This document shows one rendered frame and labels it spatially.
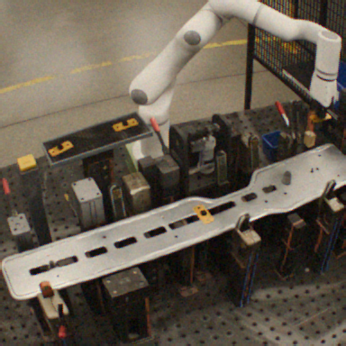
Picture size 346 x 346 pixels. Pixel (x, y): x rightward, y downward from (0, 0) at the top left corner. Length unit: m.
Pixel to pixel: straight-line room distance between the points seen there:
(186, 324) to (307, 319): 0.44
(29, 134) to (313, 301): 2.58
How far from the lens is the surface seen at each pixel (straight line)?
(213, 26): 1.87
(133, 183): 1.85
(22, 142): 3.92
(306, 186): 2.01
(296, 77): 2.57
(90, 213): 1.81
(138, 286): 1.63
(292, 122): 2.07
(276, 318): 1.97
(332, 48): 1.74
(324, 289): 2.08
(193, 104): 4.11
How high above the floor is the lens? 2.32
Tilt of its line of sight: 41 degrees down
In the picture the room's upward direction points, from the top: straight up
